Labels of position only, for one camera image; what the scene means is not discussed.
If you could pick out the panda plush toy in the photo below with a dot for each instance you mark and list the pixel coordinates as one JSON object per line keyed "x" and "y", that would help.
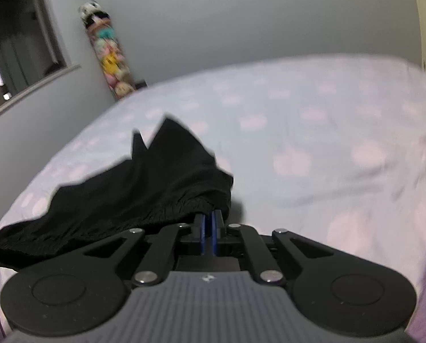
{"x": 91, "y": 12}

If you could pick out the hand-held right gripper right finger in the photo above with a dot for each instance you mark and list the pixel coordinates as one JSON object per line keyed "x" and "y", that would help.
{"x": 215, "y": 230}

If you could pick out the black garment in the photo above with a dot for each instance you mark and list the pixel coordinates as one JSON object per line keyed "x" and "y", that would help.
{"x": 134, "y": 203}

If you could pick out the clear tube of plush toys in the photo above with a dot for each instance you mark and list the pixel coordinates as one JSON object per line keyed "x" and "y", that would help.
{"x": 111, "y": 57}

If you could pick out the window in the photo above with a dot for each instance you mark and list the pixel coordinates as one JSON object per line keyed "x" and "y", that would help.
{"x": 16, "y": 32}

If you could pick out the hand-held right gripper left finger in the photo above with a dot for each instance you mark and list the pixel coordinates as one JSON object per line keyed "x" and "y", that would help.
{"x": 198, "y": 230}

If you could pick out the polka-dot bed sheet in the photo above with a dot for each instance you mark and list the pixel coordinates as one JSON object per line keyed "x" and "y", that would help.
{"x": 305, "y": 150}

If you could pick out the grey window sill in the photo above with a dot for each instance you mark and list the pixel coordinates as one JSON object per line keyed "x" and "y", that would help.
{"x": 31, "y": 89}

